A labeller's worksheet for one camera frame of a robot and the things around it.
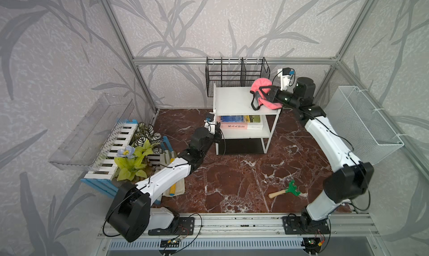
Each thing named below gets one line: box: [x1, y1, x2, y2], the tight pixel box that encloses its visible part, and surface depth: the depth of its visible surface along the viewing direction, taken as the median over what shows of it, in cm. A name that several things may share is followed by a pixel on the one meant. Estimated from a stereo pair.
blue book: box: [220, 115, 245, 123], surface depth 87 cm
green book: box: [253, 115, 261, 123], surface depth 88 cm
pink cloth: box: [250, 77, 284, 111], surface depth 73 cm
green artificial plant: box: [113, 139, 154, 182], surface depth 69 cm
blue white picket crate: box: [80, 119, 162, 206], surface depth 65 cm
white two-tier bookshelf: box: [213, 83, 282, 156], surface depth 80 cm
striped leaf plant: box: [132, 121, 165, 154], surface depth 75 cm
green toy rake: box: [268, 179, 302, 199], surface depth 85 cm
